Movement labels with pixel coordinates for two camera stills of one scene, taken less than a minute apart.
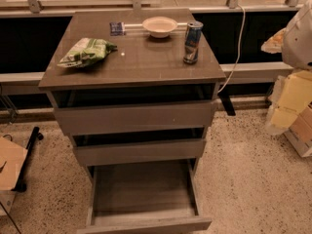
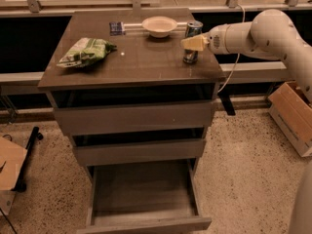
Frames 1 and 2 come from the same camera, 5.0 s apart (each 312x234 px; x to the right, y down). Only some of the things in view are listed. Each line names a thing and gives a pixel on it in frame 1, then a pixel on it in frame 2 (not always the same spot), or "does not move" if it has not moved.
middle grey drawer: x=142 y=151 does not move
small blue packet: x=117 y=28 does not move
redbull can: x=192 y=42 does not move
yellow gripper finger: x=273 y=45 → x=216 y=40
